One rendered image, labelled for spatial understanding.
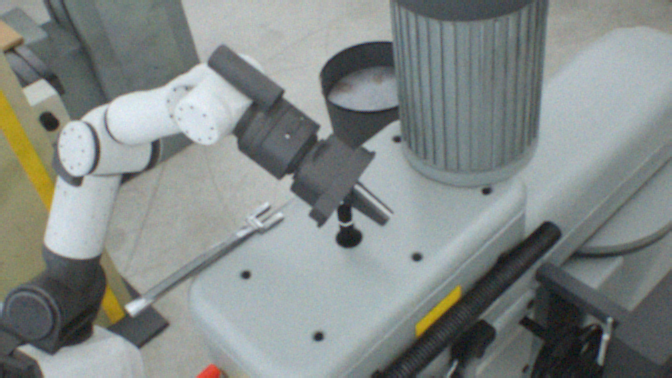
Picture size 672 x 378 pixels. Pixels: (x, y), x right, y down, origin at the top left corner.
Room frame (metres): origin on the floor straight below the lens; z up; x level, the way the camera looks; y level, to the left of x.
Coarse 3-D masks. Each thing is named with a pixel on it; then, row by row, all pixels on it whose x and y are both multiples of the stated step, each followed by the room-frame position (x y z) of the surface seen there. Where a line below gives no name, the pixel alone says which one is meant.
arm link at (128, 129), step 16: (128, 96) 0.90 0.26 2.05; (144, 96) 0.87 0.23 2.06; (96, 112) 0.92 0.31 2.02; (112, 112) 0.89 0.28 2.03; (128, 112) 0.87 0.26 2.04; (144, 112) 0.85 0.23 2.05; (96, 128) 0.89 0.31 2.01; (112, 128) 0.88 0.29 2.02; (128, 128) 0.86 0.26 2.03; (144, 128) 0.85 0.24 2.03; (160, 128) 0.83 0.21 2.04; (112, 144) 0.88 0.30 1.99; (128, 144) 0.87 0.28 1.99; (144, 144) 0.90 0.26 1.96; (112, 160) 0.87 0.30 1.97; (128, 160) 0.88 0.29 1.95; (144, 160) 0.89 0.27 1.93
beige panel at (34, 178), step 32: (0, 64) 2.14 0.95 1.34; (0, 96) 2.11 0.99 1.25; (0, 128) 2.08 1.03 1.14; (32, 128) 2.14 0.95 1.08; (0, 160) 2.06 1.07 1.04; (32, 160) 2.10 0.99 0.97; (0, 192) 2.02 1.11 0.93; (32, 192) 2.08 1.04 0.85; (0, 224) 1.99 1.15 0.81; (32, 224) 2.04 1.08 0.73; (0, 256) 1.96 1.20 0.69; (32, 256) 2.01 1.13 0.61; (0, 288) 1.92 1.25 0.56; (128, 288) 2.26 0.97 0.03; (96, 320) 2.06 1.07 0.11; (128, 320) 2.09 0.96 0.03; (160, 320) 2.06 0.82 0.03
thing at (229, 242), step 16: (256, 224) 0.76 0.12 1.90; (272, 224) 0.75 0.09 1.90; (224, 240) 0.74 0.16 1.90; (240, 240) 0.74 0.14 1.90; (208, 256) 0.72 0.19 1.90; (176, 272) 0.70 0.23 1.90; (192, 272) 0.69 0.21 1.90; (160, 288) 0.68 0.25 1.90; (128, 304) 0.66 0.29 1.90; (144, 304) 0.65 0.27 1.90
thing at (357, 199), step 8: (352, 192) 0.69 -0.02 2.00; (360, 192) 0.69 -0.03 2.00; (344, 200) 0.69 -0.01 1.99; (352, 200) 0.68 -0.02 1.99; (360, 200) 0.68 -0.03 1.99; (368, 200) 0.68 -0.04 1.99; (360, 208) 0.68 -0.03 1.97; (368, 208) 0.68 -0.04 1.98; (376, 208) 0.67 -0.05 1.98; (368, 216) 0.68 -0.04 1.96; (376, 216) 0.67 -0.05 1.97; (384, 216) 0.66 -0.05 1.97; (384, 224) 0.66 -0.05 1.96
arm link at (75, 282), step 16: (48, 256) 0.84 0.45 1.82; (64, 256) 0.83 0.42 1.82; (96, 256) 0.85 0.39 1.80; (48, 272) 0.83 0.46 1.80; (64, 272) 0.82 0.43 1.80; (80, 272) 0.83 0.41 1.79; (96, 272) 0.85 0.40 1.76; (64, 288) 0.81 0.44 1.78; (80, 288) 0.82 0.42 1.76; (96, 288) 0.85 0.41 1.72; (64, 304) 0.78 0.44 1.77; (80, 304) 0.81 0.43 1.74; (64, 320) 0.77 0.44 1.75
